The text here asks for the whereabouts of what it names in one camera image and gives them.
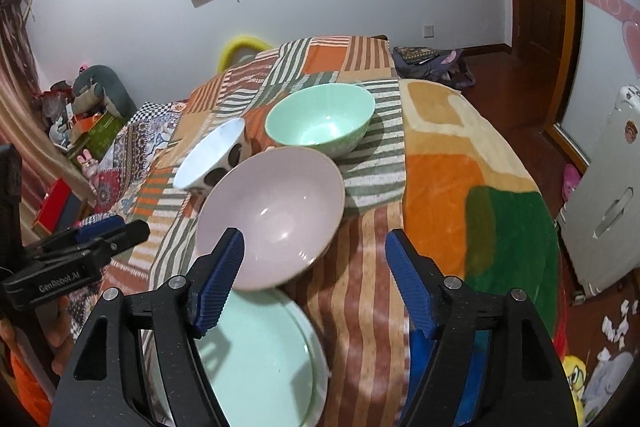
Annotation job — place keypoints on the yellow plush toy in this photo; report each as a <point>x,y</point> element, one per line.
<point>575,377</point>

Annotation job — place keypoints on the white sliding door with hearts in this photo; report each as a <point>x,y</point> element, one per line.
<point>610,7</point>

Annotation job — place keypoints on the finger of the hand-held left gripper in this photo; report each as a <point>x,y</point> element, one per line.
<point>125,234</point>
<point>100,227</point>

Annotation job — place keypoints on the scattered white paper scraps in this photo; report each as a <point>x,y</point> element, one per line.
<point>612,327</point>

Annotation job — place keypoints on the yellow foam tube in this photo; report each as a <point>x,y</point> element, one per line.
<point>240,41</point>

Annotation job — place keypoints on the mint green bowl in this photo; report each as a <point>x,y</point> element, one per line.
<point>320,122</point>

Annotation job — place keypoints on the grey plush toy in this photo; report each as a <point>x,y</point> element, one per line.
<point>107,84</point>

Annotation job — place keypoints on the green cardboard box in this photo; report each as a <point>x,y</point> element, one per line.
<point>107,132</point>

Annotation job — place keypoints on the colour block fleece blanket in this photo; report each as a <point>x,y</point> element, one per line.
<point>450,187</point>

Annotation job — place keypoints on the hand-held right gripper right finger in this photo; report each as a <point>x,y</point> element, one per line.
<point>410,277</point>

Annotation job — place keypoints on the red box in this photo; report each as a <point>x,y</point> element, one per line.
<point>52,202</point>

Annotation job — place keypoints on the white bowl with dark spots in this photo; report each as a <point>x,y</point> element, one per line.
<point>210,157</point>

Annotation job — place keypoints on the pink rabbit toy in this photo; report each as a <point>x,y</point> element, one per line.
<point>90,164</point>

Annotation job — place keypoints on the brown striped curtain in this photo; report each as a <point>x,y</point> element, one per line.
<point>20,72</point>

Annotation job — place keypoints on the pink bowl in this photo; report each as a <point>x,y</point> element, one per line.
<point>280,207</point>

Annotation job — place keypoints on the dark grey box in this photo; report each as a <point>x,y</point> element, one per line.
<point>72,212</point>

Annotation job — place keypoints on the orange striped patchwork blanket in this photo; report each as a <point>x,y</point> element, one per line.
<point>350,307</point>

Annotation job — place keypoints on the pink slipper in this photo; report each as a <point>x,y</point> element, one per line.
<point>571,182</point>

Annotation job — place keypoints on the orange cardboard box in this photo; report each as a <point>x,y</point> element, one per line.
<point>87,127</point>

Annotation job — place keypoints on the mint green plate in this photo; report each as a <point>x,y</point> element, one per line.
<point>260,367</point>

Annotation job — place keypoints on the white wall socket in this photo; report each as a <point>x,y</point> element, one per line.
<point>428,30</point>

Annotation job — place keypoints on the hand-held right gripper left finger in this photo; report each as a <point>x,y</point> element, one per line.
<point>220,277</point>

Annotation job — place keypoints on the dark bag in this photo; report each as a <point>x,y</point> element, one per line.
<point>425,59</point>

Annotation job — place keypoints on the patterned checkered quilt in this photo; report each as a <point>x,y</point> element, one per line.
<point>135,142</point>

